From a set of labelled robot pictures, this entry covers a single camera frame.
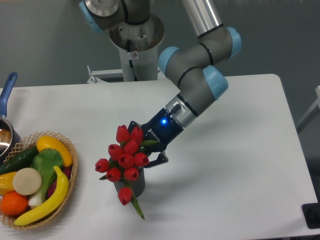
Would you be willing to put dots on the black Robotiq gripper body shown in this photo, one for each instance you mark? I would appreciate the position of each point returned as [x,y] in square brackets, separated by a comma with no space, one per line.
[161,128]

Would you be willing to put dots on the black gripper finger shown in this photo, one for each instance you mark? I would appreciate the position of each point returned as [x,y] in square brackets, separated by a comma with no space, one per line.
[132,125]
[161,159]

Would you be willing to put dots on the red tulip bouquet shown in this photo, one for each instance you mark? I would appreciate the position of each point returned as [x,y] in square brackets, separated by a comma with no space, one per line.
[128,143]

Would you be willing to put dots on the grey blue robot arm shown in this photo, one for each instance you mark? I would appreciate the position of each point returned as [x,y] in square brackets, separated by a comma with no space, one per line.
[192,70]

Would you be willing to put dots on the grey ribbed vase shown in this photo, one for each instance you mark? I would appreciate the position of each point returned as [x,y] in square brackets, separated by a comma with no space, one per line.
[124,173]

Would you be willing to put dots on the purple red vegetable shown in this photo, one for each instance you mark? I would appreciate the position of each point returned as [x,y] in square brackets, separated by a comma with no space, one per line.
[68,172]

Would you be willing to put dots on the green bok choy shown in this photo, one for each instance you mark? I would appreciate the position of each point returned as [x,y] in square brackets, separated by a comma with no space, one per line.
[44,163]

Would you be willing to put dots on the yellow banana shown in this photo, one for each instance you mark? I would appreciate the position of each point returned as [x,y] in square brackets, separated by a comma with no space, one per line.
[50,205]

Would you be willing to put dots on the woven wicker basket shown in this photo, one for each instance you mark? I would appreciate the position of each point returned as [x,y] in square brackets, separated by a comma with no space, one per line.
[27,143]

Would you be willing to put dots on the green cucumber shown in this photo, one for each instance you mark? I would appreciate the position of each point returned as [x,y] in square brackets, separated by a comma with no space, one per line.
[19,161]

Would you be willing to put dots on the beige round slice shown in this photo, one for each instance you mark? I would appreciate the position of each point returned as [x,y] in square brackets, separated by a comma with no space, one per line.
[27,181]

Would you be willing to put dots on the yellow bell pepper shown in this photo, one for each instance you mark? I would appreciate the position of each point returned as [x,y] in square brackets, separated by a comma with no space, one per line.
[6,183]

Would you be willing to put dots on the orange fruit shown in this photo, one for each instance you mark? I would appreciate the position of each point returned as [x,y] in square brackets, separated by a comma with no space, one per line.
[13,204]

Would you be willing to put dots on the black device at edge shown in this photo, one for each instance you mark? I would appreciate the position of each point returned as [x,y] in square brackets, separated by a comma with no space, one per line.
[311,212]

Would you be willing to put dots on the white metal base frame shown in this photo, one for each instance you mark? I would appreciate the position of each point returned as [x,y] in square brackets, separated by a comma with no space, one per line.
[107,73]

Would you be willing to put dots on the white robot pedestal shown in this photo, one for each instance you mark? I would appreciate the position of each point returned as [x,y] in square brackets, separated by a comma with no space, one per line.
[138,48]

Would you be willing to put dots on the blue handled saucepan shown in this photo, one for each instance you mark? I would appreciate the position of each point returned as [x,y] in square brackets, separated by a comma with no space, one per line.
[8,136]

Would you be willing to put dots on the white frame at right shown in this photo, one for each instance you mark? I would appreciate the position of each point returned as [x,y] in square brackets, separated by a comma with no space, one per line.
[310,113]

